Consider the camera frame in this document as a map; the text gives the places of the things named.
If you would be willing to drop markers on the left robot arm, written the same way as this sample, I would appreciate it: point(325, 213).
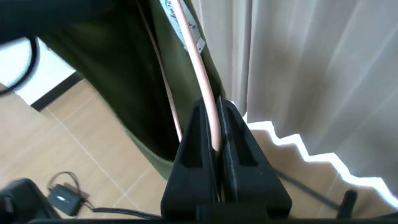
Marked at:
point(37, 15)

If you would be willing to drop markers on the pink clothes hanger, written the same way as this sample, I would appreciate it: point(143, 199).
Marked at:
point(201, 77)

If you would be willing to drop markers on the green shirt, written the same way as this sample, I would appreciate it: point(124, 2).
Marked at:
point(124, 77)

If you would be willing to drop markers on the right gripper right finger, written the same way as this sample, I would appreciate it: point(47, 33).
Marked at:
point(255, 186)

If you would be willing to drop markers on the black power adapter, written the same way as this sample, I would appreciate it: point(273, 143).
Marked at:
point(65, 199)

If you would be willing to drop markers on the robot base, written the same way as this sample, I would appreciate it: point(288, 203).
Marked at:
point(21, 202)

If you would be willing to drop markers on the black clothes rack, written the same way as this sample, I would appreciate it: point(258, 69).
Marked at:
point(346, 202)

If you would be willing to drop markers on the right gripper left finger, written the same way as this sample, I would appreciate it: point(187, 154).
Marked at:
point(189, 186)

